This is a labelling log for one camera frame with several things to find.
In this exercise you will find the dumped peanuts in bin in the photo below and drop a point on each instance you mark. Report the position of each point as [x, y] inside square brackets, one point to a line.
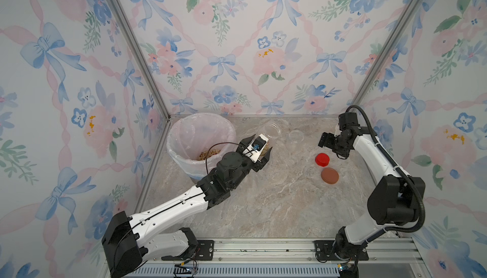
[208, 154]

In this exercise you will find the clear jar with orange lid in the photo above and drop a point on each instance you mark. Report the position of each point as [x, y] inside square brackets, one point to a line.
[295, 137]

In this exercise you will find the aluminium corner post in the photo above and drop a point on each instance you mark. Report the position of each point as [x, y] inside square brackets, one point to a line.
[135, 49]
[390, 43]

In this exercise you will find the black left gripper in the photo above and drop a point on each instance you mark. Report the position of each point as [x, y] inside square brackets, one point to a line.
[260, 163]

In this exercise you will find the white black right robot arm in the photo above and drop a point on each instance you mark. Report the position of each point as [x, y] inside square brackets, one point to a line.
[395, 205]

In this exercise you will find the clear jar with peanuts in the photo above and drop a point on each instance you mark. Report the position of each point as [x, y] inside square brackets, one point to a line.
[276, 131]

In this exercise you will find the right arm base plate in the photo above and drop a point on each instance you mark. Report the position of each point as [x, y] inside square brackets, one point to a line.
[329, 250]

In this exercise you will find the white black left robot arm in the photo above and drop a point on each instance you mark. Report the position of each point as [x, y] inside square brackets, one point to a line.
[131, 241]

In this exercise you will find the orange jar lid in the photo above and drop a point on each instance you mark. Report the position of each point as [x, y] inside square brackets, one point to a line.
[329, 176]

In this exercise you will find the aluminium corner post right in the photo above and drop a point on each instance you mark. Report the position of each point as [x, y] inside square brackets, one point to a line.
[390, 43]

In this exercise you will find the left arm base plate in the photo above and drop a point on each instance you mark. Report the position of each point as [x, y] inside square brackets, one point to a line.
[203, 251]

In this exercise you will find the pink trash bag liner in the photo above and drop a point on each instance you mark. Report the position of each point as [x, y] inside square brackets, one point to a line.
[200, 132]

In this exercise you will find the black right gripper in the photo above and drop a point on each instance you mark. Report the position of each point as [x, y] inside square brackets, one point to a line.
[325, 141]

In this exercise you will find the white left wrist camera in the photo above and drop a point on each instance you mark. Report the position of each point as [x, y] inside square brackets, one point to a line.
[255, 148]

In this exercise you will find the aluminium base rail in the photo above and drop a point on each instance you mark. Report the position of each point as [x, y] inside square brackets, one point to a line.
[292, 257]

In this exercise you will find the red jar lid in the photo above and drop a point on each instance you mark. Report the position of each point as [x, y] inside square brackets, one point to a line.
[322, 160]

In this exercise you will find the aluminium corner post left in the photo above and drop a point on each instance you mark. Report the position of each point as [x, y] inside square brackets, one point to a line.
[135, 49]

